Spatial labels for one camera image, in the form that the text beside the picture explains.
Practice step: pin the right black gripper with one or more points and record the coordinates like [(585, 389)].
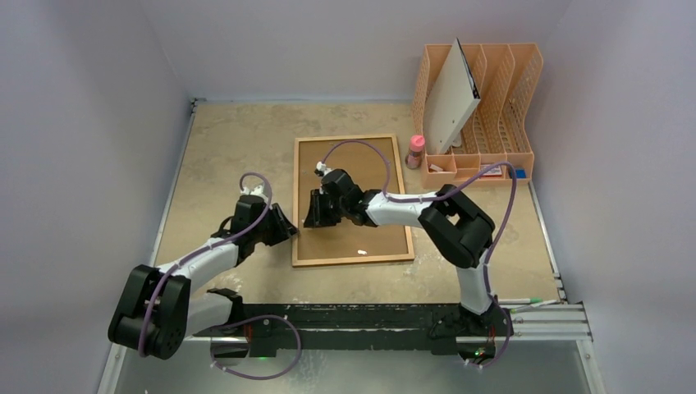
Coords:
[(322, 205)]

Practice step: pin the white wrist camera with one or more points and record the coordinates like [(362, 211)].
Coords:
[(259, 191), (321, 169)]

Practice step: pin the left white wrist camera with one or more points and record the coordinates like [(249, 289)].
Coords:
[(259, 191)]

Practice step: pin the orange file organizer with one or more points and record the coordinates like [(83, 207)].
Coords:
[(506, 76)]

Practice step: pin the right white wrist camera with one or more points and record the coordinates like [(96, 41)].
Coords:
[(321, 169)]

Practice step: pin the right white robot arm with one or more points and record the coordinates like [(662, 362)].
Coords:
[(458, 227)]

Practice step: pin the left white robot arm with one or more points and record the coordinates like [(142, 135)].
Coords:
[(155, 312)]

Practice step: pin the white board in organizer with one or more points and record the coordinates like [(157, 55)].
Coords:
[(452, 100)]

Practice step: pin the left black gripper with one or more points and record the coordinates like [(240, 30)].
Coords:
[(283, 228)]

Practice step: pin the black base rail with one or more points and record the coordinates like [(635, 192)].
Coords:
[(441, 329)]

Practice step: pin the pink capped bottle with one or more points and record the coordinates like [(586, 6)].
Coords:
[(415, 152)]

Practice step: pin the red white small box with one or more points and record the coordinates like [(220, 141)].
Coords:
[(495, 172)]

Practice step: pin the green tipped pen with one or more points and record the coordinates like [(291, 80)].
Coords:
[(520, 301)]

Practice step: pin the wooden picture frame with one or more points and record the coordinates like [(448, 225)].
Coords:
[(353, 261)]

